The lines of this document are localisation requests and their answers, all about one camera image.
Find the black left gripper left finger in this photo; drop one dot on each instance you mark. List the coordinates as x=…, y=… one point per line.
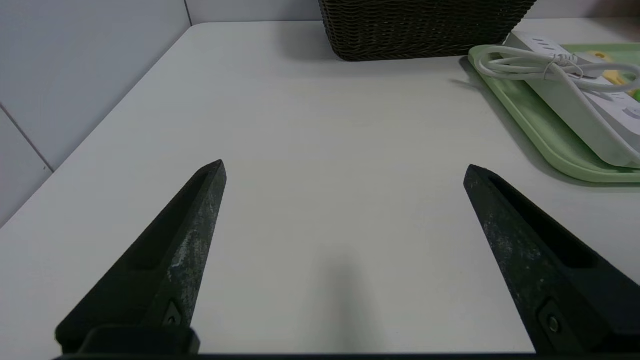
x=165, y=270

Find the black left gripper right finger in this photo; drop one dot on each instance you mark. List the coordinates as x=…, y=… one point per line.
x=540, y=270

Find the white power strip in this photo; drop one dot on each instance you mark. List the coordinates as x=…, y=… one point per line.
x=590, y=120

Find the dark brown wicker basket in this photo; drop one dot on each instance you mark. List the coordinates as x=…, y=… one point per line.
x=420, y=30

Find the light green plastic tray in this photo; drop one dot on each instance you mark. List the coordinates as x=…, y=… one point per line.
x=530, y=120

